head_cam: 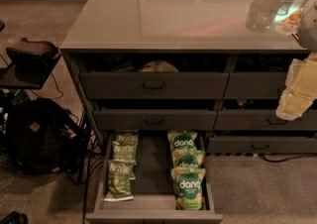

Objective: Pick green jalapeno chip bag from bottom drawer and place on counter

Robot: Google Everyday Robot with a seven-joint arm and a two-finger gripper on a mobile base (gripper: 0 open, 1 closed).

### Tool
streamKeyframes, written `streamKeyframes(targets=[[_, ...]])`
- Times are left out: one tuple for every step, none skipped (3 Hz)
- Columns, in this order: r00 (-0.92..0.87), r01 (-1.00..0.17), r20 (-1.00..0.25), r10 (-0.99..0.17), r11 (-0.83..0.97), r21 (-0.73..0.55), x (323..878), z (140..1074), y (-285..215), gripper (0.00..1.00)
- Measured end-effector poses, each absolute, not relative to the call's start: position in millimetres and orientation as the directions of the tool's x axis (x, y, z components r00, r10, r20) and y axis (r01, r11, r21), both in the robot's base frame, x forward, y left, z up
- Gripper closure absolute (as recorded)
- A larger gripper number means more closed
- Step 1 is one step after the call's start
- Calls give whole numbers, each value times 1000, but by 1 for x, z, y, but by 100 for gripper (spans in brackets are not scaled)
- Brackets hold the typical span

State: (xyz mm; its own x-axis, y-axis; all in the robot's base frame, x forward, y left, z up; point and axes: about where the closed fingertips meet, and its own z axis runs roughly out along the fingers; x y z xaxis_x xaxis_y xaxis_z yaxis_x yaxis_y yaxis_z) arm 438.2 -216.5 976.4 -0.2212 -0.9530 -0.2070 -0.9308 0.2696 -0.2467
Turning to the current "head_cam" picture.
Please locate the green dang chip bag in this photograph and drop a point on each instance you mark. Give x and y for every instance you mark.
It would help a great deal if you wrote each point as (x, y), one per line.
(187, 187)
(181, 139)
(188, 158)

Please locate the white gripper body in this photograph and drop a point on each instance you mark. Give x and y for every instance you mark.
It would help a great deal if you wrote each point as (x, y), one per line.
(309, 25)

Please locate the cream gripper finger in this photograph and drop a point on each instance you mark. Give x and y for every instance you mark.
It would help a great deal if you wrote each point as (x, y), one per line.
(291, 106)

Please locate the black backpack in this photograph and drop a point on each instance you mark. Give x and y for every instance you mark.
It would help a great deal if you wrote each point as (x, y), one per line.
(41, 138)

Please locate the checkered marker board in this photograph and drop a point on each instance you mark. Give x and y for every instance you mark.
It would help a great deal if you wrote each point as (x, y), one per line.
(290, 24)

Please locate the green jalapeno chip bag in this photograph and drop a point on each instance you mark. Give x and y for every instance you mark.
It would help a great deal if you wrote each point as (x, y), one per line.
(124, 152)
(118, 181)
(127, 137)

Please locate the top right drawer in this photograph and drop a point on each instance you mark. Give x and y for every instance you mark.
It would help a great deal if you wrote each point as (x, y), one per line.
(255, 85)

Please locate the open bottom left drawer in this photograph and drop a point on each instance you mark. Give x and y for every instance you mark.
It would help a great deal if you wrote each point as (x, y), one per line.
(154, 201)

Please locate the top left drawer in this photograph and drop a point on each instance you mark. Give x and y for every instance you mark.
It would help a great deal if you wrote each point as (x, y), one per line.
(153, 85)

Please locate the back green dang chip bag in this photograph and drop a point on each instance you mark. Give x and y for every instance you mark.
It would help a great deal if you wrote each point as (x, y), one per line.
(181, 139)

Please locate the black object bottom left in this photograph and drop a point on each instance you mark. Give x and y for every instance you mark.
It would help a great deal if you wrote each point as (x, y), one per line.
(15, 218)

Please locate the middle green dang chip bag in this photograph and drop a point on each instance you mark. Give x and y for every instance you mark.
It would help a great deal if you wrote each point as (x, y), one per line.
(188, 158)

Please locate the dark side table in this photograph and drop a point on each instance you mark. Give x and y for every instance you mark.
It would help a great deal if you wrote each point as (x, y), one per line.
(27, 76)

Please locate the middle left drawer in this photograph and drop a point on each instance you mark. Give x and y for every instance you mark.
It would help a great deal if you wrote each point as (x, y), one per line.
(154, 119)

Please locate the yellow snack bag in drawer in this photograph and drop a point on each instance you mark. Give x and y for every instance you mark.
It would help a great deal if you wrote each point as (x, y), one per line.
(158, 66)

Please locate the front green dang chip bag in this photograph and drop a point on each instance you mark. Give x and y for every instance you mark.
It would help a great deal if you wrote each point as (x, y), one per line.
(187, 187)

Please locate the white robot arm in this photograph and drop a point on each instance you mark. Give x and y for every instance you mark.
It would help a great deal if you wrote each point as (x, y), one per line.
(307, 32)

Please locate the grey counter cabinet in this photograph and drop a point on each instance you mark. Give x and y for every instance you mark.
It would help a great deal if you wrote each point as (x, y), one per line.
(222, 36)

